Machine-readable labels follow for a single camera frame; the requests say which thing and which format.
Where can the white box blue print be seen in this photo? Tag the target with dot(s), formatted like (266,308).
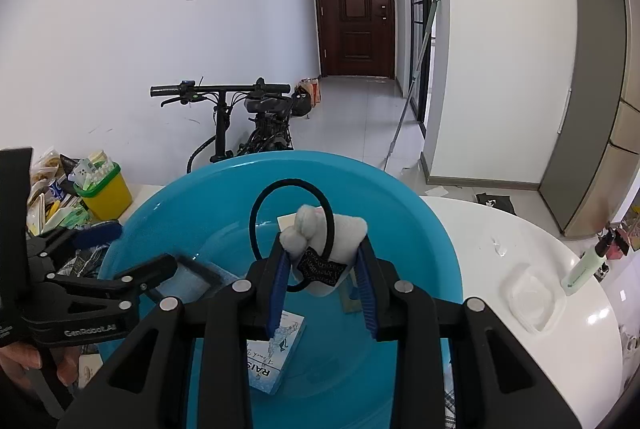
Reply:
(280,359)

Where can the clear plastic container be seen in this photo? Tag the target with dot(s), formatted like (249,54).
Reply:
(532,299)

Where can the blue plastic basin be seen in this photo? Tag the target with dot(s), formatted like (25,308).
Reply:
(400,229)

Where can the black framed glass door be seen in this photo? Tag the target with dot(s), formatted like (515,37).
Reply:
(417,9)

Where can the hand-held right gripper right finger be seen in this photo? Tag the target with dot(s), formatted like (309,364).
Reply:
(367,299)

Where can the gold refrigerator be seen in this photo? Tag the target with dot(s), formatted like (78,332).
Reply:
(595,109)

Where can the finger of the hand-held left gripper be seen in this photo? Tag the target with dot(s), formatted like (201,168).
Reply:
(145,274)
(95,231)

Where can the black folding bicycle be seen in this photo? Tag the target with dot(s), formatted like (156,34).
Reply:
(260,129)

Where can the orange bag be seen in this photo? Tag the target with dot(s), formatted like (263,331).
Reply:
(310,91)

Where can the green pump bottle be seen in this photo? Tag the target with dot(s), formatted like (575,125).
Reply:
(582,271)

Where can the white desktop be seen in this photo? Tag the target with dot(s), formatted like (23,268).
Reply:
(500,234)

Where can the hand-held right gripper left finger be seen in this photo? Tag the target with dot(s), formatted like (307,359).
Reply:
(277,294)

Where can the pile of snack packets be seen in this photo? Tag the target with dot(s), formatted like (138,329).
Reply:
(50,199)

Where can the mop pole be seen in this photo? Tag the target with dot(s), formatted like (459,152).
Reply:
(410,94)

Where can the black cloth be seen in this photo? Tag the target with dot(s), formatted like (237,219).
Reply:
(495,201)

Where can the pale blue box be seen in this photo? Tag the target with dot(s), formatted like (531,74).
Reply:
(200,281)

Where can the dark wooden door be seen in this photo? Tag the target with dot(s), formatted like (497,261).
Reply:
(355,14)

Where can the beige cardboard box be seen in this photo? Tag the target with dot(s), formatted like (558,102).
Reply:
(287,222)

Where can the yellow bin green rim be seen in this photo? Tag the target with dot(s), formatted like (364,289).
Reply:
(107,199)

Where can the person's left hand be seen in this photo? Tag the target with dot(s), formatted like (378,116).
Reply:
(20,361)

